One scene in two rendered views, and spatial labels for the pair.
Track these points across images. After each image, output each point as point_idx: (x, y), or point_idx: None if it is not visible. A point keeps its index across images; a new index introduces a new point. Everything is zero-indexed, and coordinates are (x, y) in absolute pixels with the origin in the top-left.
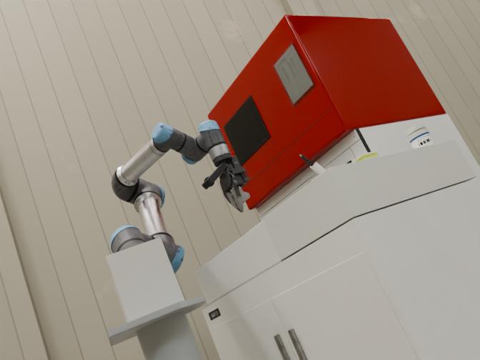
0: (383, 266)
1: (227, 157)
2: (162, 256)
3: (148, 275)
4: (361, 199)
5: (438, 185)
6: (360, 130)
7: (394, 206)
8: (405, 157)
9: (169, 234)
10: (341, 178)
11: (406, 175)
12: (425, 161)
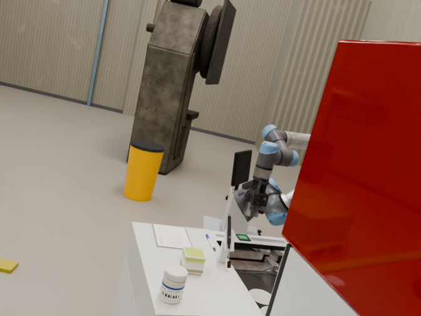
0: (119, 284)
1: (252, 178)
2: (229, 206)
3: (227, 210)
4: (128, 251)
5: (136, 307)
6: (289, 250)
7: (128, 275)
8: (140, 266)
9: (283, 202)
10: (130, 232)
11: (136, 273)
12: (141, 286)
